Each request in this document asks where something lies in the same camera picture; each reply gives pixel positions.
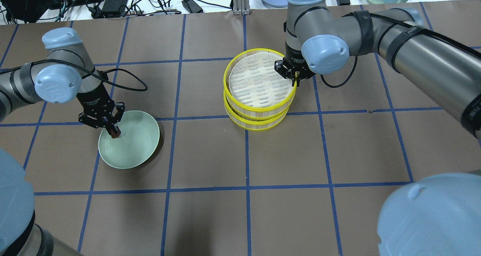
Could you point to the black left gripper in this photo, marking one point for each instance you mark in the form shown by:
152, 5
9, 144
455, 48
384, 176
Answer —
93, 102

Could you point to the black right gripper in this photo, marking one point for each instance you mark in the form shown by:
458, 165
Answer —
293, 56

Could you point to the brown steamed bun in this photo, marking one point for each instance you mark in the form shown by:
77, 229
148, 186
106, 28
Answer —
115, 132

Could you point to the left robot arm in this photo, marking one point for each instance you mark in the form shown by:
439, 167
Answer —
67, 73

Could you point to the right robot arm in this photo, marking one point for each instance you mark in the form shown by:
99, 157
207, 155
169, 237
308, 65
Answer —
438, 215

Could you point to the yellow steamer basket centre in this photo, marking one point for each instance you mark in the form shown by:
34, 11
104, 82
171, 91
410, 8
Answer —
251, 124

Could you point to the light green plate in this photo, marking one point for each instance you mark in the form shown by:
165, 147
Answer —
139, 138

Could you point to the aluminium frame post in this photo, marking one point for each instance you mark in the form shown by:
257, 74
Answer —
241, 7

